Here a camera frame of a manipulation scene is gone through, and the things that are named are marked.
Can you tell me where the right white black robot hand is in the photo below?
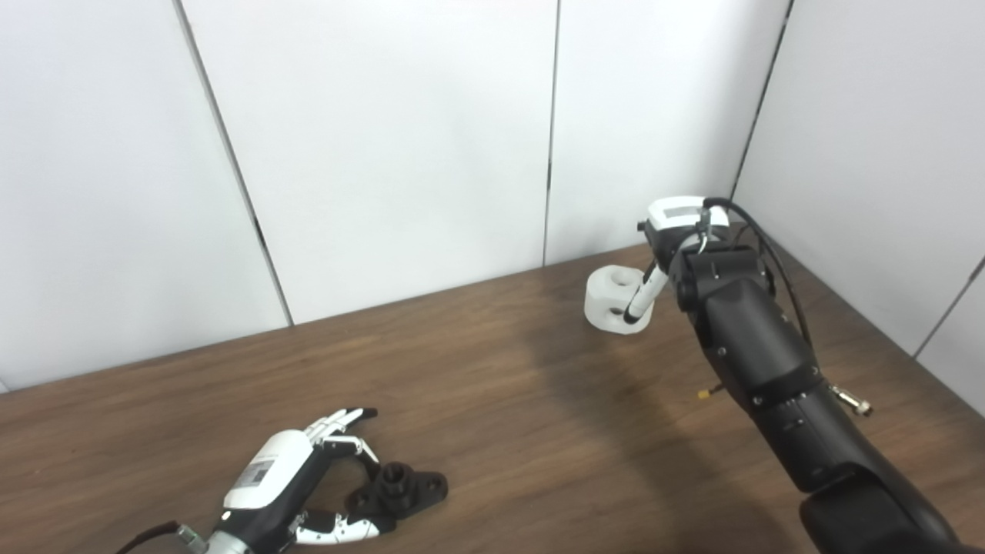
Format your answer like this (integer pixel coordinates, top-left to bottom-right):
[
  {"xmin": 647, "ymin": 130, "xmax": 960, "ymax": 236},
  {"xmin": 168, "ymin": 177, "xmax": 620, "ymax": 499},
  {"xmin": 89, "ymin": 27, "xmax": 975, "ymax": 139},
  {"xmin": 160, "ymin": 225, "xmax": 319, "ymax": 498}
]
[{"xmin": 625, "ymin": 197, "xmax": 732, "ymax": 324}]

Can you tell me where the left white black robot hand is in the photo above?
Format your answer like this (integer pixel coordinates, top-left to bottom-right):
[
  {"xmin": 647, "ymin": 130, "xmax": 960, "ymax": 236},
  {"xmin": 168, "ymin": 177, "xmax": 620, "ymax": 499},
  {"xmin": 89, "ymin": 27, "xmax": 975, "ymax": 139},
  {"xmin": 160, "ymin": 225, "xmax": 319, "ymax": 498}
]
[{"xmin": 206, "ymin": 407, "xmax": 401, "ymax": 554}]

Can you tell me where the round white plastic piece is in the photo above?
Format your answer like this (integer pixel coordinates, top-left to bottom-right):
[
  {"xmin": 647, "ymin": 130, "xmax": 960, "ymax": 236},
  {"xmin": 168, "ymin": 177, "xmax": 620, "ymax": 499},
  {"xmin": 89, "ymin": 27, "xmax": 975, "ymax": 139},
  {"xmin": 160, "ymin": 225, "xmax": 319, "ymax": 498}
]
[{"xmin": 584, "ymin": 265, "xmax": 656, "ymax": 335}]

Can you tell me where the black plastic holder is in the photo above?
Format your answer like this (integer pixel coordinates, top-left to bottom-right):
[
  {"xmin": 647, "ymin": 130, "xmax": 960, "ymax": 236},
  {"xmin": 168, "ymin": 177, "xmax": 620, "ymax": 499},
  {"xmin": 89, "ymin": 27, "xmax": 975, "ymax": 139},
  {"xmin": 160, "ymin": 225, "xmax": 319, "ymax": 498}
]
[{"xmin": 345, "ymin": 462, "xmax": 449, "ymax": 532}]

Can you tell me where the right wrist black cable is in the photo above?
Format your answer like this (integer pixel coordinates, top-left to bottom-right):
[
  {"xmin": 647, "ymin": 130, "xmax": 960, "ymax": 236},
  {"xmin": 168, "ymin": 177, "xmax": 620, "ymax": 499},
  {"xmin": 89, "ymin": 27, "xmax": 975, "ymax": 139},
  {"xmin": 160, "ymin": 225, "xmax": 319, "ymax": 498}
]
[{"xmin": 702, "ymin": 197, "xmax": 816, "ymax": 347}]

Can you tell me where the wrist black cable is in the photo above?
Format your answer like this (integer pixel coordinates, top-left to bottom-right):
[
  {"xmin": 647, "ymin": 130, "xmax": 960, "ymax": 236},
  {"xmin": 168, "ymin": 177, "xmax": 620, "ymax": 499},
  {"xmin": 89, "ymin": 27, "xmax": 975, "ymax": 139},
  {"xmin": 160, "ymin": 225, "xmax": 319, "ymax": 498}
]
[
  {"xmin": 702, "ymin": 197, "xmax": 816, "ymax": 347},
  {"xmin": 115, "ymin": 521, "xmax": 210, "ymax": 554}
]

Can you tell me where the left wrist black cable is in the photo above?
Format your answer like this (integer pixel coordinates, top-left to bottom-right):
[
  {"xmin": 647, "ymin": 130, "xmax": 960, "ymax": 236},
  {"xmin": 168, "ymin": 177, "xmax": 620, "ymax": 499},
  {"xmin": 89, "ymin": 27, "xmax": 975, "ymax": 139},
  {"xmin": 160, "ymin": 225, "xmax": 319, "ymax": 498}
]
[{"xmin": 115, "ymin": 521, "xmax": 210, "ymax": 554}]

